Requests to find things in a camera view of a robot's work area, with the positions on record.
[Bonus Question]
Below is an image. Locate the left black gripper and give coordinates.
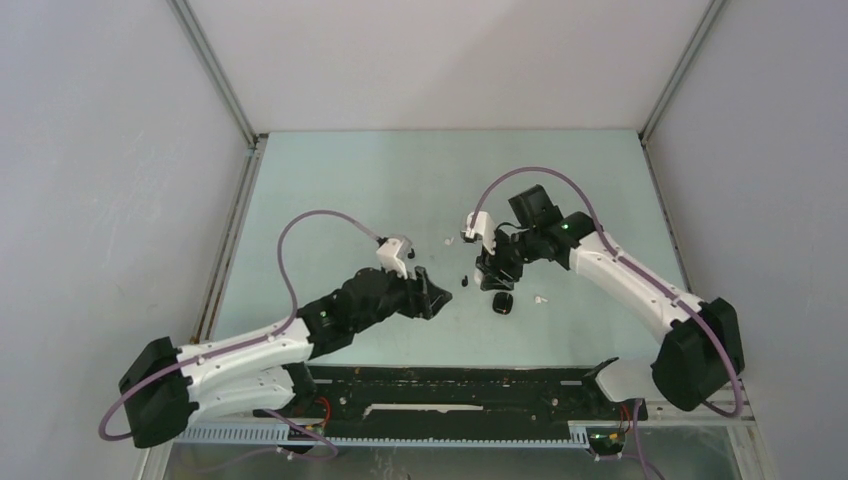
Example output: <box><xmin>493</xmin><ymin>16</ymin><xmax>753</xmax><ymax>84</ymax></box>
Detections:
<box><xmin>352</xmin><ymin>261</ymin><xmax>450</xmax><ymax>334</ymax></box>

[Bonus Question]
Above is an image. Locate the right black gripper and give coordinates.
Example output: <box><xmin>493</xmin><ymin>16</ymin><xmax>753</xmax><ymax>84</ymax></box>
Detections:
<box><xmin>476</xmin><ymin>226</ymin><xmax>541</xmax><ymax>291</ymax></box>

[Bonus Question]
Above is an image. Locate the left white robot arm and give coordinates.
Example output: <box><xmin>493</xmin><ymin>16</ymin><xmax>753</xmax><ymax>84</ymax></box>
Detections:
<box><xmin>118</xmin><ymin>267</ymin><xmax>453</xmax><ymax>448</ymax></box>

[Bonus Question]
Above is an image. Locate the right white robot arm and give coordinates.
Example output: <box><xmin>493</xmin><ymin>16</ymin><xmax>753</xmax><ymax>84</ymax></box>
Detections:
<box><xmin>462</xmin><ymin>185</ymin><xmax>744</xmax><ymax>418</ymax></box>

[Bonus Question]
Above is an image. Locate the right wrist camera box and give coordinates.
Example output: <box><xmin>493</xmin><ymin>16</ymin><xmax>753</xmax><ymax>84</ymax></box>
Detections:
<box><xmin>461</xmin><ymin>211</ymin><xmax>496</xmax><ymax>255</ymax></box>

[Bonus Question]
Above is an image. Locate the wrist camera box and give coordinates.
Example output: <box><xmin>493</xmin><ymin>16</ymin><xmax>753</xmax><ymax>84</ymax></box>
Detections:
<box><xmin>376</xmin><ymin>235</ymin><xmax>412</xmax><ymax>280</ymax></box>
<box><xmin>461</xmin><ymin>211</ymin><xmax>496</xmax><ymax>255</ymax></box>

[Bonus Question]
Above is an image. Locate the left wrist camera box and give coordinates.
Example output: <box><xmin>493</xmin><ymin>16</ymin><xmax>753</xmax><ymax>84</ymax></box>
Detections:
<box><xmin>376</xmin><ymin>235</ymin><xmax>412</xmax><ymax>280</ymax></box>

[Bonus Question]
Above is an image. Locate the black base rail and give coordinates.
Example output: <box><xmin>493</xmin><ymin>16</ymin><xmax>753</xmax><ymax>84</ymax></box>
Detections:
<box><xmin>278</xmin><ymin>365</ymin><xmax>648</xmax><ymax>443</ymax></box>

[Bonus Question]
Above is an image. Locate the grey slotted cable duct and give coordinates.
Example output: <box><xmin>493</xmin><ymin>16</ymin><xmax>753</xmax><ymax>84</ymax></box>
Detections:
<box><xmin>175</xmin><ymin>422</ymin><xmax>591</xmax><ymax>450</ymax></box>

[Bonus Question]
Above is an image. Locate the right aluminium frame post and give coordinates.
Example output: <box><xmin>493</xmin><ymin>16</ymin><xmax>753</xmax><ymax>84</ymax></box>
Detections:
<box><xmin>638</xmin><ymin>0</ymin><xmax>731</xmax><ymax>290</ymax></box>

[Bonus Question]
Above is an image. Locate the aluminium frame post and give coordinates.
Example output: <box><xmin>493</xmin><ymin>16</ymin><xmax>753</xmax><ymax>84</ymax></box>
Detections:
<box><xmin>638</xmin><ymin>0</ymin><xmax>731</xmax><ymax>290</ymax></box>
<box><xmin>168</xmin><ymin>0</ymin><xmax>267</xmax><ymax>344</ymax></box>

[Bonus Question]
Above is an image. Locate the left aluminium frame post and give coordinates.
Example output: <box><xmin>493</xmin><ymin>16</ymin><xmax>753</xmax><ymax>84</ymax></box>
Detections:
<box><xmin>168</xmin><ymin>0</ymin><xmax>267</xmax><ymax>344</ymax></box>

